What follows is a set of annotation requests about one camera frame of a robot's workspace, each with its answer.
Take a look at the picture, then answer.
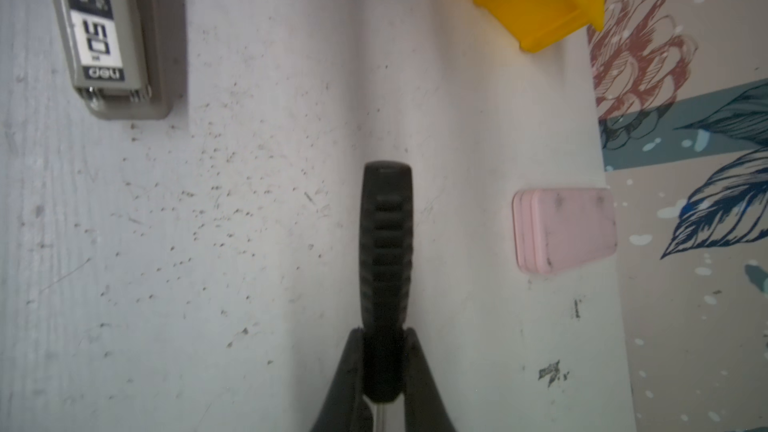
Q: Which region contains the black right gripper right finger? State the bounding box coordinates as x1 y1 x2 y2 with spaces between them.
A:
402 328 456 432

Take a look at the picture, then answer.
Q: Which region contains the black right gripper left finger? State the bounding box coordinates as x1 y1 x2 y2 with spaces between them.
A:
310 328 374 432

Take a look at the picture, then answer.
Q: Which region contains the black handled screwdriver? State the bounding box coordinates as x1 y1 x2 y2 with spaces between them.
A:
359 161 413 431

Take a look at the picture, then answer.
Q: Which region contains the pink rectangular case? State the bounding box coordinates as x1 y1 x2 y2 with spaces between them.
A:
512 188 618 275

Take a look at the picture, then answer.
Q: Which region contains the grey stapler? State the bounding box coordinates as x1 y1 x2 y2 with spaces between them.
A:
53 0 171 121

